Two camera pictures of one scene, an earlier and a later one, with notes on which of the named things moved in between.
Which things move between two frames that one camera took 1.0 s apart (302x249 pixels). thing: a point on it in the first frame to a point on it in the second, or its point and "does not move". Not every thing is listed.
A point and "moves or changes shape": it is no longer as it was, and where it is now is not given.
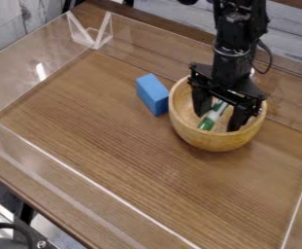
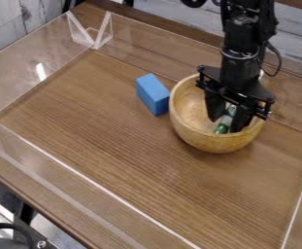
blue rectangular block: x=154 y=93 does not move
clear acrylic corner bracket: x=90 y=36 does not move
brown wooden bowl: x=219 y=140 does not move
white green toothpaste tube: x=214 y=115 moves or changes shape
